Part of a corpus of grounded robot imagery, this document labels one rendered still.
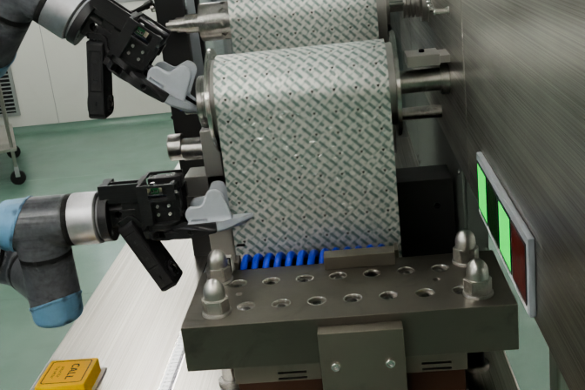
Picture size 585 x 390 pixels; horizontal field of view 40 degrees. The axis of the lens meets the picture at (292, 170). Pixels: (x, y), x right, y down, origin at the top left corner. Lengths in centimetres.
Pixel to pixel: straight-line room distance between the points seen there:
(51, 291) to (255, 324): 35
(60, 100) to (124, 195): 605
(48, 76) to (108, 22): 601
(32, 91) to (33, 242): 609
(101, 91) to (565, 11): 79
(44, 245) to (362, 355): 48
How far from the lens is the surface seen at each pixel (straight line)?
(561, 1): 53
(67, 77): 711
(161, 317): 133
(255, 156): 110
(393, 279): 105
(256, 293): 105
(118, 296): 143
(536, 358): 289
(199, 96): 112
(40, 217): 117
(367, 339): 96
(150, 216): 112
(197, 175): 120
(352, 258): 108
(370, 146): 109
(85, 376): 116
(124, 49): 115
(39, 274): 120
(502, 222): 76
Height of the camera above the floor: 148
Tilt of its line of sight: 17 degrees down
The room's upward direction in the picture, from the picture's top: 7 degrees counter-clockwise
